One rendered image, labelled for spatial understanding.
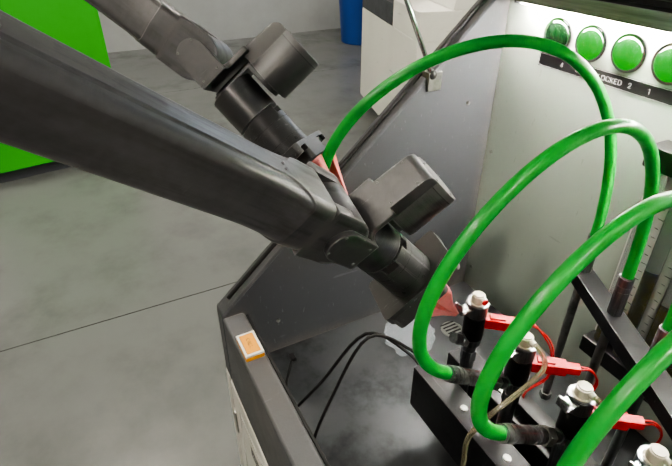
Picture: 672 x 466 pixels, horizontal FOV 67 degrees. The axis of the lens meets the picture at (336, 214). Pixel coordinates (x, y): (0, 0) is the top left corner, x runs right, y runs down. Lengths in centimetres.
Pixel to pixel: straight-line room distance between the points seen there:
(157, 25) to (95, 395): 171
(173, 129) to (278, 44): 31
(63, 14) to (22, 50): 337
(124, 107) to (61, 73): 4
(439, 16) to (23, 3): 243
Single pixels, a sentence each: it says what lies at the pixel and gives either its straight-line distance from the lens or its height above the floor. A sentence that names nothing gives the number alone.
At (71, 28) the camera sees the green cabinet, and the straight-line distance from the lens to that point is 369.
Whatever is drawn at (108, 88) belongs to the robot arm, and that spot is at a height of 146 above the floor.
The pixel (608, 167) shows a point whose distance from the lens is 73.
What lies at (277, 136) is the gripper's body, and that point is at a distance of 61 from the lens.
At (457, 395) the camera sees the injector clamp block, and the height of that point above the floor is 98.
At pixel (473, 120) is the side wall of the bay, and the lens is 98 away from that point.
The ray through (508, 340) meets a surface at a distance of 43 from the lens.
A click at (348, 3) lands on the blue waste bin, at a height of 50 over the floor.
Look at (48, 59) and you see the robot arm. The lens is 30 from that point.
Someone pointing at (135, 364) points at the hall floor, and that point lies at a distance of 224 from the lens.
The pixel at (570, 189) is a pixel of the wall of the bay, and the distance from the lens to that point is 91.
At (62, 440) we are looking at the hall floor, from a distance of 210.
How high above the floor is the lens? 155
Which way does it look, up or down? 31 degrees down
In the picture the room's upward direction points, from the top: straight up
